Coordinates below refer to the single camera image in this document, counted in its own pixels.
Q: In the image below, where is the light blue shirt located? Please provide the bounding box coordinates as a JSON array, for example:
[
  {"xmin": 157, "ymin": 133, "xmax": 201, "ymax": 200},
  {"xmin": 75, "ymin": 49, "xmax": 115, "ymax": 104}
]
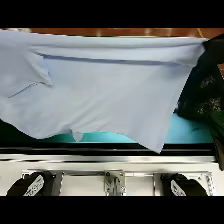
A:
[{"xmin": 0, "ymin": 29, "xmax": 208, "ymax": 155}]

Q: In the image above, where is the black garment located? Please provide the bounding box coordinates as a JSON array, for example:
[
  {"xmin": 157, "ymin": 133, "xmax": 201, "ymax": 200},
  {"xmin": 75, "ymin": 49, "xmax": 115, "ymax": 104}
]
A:
[{"xmin": 175, "ymin": 33, "xmax": 224, "ymax": 172}]

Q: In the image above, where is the silver frame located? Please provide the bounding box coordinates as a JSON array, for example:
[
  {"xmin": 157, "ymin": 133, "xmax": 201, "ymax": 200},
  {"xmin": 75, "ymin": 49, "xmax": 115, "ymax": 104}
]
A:
[{"xmin": 0, "ymin": 152, "xmax": 224, "ymax": 197}]

